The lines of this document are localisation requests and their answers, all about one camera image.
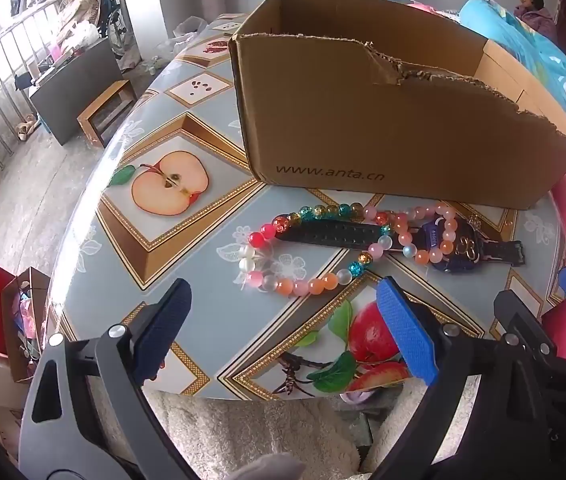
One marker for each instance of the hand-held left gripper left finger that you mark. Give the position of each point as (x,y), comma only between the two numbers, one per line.
(163,325)

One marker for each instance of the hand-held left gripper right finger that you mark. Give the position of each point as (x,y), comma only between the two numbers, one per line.
(408,330)

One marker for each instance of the torn brown cardboard box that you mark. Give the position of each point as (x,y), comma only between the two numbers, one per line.
(363,130)

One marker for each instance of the lilac slipper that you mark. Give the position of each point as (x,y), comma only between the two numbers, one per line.
(358,397)

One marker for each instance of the white fleece garment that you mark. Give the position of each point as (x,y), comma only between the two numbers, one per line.
(243,425)

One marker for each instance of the brown paper bag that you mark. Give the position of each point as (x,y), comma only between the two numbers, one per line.
(13,340)

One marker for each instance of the wooden stool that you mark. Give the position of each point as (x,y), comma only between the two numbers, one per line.
(108,105)

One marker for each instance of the dark cabinet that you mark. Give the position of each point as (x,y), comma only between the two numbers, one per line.
(73,90)

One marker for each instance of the blue floral quilt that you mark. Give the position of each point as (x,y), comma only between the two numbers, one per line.
(513,45)

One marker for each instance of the wheelchair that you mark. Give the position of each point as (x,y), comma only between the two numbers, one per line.
(113,25)

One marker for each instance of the pile of clothes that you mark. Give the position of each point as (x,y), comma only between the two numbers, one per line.
(80,10)

